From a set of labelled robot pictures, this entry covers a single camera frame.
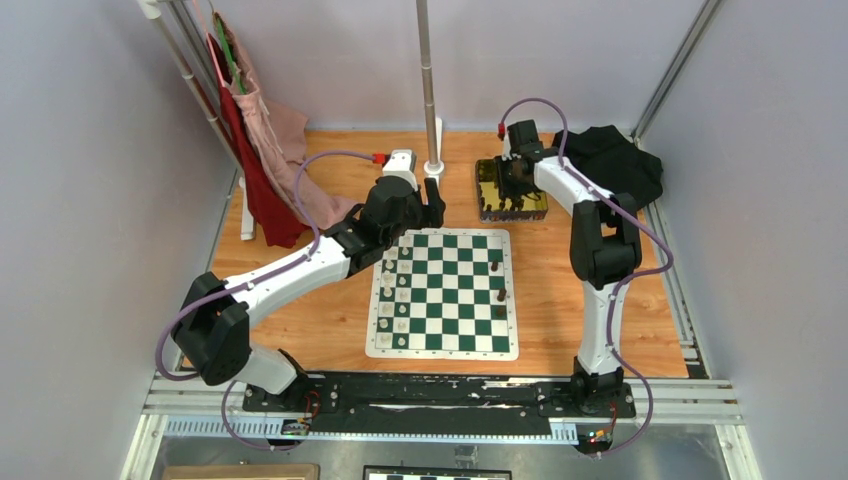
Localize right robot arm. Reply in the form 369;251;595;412
495;120;642;418

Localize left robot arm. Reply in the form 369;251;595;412
170;176;446;413

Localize green white chess board mat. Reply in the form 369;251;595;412
365;228;519;361

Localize decorated gold tin box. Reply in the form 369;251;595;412
475;159;548;224

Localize white stand base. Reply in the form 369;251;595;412
424;116;445;178

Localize black cloth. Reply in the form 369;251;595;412
552;125;664;210

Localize red cloth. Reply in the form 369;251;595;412
207;34;308;248

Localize pink cloth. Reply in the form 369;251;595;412
213;11;354;229

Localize metal stand pole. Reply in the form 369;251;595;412
415;0;436;127

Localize white clothes rack pole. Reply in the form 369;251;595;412
136;0;256;241

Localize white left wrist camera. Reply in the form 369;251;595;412
382;149;419;191

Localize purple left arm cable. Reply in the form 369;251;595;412
154;150;389;453

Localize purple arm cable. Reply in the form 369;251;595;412
154;150;389;453
498;97;675;460

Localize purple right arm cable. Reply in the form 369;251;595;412
498;97;675;460

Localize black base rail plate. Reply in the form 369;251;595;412
242;372;636;436

